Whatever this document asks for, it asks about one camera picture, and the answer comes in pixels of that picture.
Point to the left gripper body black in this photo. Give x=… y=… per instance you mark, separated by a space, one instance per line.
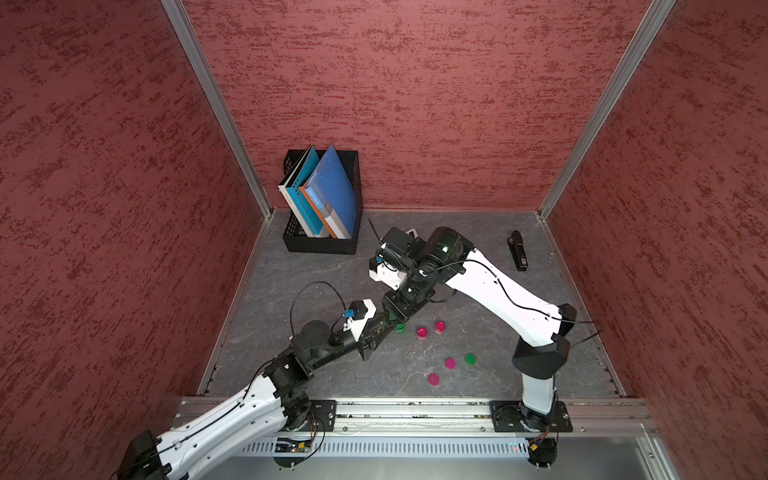
x=364 y=345

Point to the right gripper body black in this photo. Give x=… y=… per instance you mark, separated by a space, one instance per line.
x=408 y=298

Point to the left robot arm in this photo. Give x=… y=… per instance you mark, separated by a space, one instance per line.
x=273 y=400

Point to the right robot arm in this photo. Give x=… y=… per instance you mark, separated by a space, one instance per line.
x=412 y=267

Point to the orange spine book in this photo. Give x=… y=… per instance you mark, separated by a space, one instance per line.
x=325 y=229

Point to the black mesh file holder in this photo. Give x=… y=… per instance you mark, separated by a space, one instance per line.
x=293 y=236

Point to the black stapler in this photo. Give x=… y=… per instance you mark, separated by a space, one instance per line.
x=516 y=246

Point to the blue book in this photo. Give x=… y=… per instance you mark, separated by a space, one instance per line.
x=331 y=195

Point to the teal book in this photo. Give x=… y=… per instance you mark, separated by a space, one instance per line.
x=298 y=167

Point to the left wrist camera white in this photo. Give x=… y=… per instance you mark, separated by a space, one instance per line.
x=357 y=316

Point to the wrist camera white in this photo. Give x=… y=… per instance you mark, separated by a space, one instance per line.
x=357 y=316
x=381 y=271

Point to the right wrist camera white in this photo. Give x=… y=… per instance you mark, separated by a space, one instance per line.
x=381 y=271

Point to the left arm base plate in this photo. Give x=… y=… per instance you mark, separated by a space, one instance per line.
x=318 y=416

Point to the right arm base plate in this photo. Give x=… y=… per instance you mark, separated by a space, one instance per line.
x=514 y=417

